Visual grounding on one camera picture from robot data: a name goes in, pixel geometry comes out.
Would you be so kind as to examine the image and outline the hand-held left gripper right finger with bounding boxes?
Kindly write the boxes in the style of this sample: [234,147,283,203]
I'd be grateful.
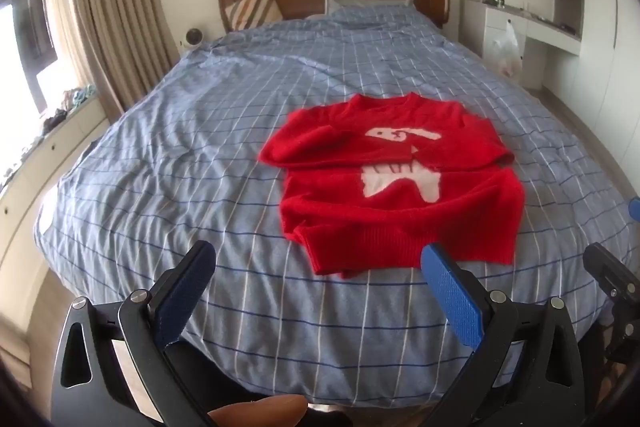
[420,242,586,427]

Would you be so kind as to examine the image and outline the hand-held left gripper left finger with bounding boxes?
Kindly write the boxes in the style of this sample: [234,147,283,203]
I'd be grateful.
[50,239,217,427]

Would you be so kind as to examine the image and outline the red knit sweater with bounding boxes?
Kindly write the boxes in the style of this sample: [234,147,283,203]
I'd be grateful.
[257,92,526,278]

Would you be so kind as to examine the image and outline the brown wooden bed footboard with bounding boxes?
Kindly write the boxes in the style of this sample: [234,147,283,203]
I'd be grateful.
[207,394,308,427]

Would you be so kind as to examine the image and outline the blue checked duvet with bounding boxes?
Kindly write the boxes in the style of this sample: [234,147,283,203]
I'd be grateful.
[34,2,640,408]

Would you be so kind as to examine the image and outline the white wardrobe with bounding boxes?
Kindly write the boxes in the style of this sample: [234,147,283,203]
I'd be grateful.
[547,0,640,188]

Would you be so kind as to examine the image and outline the white low cabinet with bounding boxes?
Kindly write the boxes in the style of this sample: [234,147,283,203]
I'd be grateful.
[0,97,111,278]

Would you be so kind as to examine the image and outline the white built-in desk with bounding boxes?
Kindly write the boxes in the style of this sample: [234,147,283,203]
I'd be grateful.
[459,0,583,90]

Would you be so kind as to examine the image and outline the white plastic bag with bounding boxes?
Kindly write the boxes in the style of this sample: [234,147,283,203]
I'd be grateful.
[487,19,525,80]

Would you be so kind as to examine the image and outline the clutter on windowsill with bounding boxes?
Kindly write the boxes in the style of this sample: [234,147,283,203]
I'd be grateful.
[42,84,98,128]

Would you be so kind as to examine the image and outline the small round white fan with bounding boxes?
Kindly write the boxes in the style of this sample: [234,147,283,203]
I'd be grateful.
[181,27,206,52]

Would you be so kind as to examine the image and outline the striped cushion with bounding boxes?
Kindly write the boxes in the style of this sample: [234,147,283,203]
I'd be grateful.
[224,0,283,32]

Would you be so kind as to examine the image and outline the beige curtain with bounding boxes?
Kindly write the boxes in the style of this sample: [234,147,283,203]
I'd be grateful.
[67,0,181,118]

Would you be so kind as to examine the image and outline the window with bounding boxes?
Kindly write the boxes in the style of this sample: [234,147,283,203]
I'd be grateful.
[0,0,61,118]

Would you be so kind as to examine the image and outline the grey pillow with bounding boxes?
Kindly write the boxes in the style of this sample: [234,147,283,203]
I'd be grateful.
[325,0,416,16]

